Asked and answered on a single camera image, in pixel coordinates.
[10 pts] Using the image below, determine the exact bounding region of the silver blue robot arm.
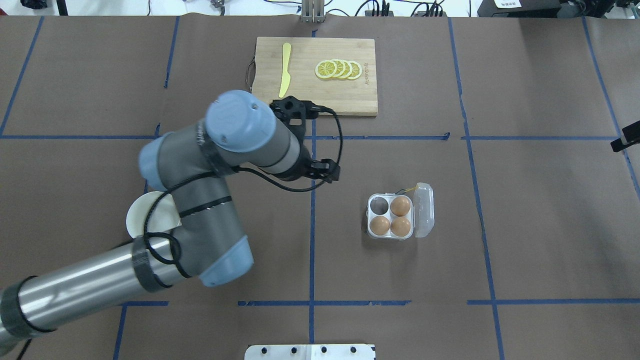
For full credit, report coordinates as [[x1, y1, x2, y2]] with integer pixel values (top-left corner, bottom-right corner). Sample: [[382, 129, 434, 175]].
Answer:
[[1, 89, 340, 355]]

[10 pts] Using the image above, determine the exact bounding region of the lemon slice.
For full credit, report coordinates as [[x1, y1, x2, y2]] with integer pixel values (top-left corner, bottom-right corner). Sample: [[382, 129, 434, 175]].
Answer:
[[314, 60, 338, 79], [346, 60, 362, 80], [330, 58, 346, 79], [336, 60, 353, 79]]

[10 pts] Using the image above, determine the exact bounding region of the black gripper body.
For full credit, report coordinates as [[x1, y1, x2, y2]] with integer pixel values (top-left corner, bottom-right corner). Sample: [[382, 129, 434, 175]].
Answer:
[[287, 150, 330, 182]]

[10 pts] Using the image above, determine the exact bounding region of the aluminium frame post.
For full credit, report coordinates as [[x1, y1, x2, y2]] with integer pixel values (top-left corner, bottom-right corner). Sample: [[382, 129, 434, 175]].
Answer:
[[300, 0, 327, 24]]

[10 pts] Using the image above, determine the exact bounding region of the yellow plastic knife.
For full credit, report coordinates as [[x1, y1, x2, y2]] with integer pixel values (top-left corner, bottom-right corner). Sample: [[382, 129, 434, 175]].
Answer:
[[278, 42, 292, 99]]

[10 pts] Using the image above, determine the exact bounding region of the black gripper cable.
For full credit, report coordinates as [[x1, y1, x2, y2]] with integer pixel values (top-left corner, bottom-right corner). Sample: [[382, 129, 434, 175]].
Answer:
[[142, 106, 345, 279]]

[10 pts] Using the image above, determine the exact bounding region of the brown paper table cover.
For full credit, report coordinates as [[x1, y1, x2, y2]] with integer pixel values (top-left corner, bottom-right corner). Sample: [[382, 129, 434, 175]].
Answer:
[[1, 14, 639, 360]]

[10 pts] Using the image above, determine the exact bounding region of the white ceramic bowl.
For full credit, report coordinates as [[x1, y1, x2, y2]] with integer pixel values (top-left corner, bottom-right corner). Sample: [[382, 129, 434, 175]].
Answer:
[[125, 191, 182, 239]]

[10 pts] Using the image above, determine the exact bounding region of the brown egg in box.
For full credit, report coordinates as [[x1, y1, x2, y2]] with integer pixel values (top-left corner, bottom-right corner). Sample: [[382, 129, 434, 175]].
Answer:
[[390, 195, 412, 217], [368, 215, 391, 237], [390, 216, 413, 239]]

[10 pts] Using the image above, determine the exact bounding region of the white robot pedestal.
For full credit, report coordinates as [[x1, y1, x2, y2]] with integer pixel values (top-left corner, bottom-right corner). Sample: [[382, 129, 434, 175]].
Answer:
[[244, 343, 377, 360]]

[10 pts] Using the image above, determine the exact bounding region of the clear plastic egg box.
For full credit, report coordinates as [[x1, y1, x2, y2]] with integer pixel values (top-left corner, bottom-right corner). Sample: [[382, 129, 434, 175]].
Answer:
[[365, 182, 435, 241]]

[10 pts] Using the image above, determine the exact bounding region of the wooden cutting board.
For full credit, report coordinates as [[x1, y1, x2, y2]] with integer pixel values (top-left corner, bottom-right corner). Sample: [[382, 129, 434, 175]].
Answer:
[[251, 36, 378, 117]]

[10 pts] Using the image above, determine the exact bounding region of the black computer tower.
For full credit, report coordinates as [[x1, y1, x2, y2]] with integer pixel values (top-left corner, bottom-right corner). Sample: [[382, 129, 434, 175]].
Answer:
[[477, 0, 567, 18]]

